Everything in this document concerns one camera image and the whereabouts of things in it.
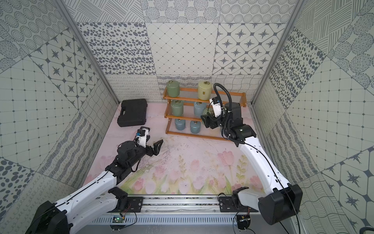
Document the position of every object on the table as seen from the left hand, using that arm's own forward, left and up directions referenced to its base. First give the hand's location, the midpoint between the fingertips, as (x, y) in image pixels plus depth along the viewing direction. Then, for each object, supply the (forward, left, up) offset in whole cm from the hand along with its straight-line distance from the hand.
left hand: (158, 139), depth 78 cm
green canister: (+23, -7, +17) cm, 29 cm away
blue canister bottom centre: (+17, -20, -11) cm, 29 cm away
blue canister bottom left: (+18, -10, -10) cm, 23 cm away
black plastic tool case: (+36, +31, -19) cm, 51 cm away
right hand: (+9, -27, +10) cm, 30 cm away
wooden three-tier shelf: (+22, -13, +2) cm, 26 cm away
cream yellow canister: (+21, -25, +17) cm, 37 cm away
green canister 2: (+20, -9, +5) cm, 22 cm away
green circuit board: (-34, +18, -20) cm, 44 cm away
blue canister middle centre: (+20, -22, +4) cm, 30 cm away
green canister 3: (+18, -26, +4) cm, 32 cm away
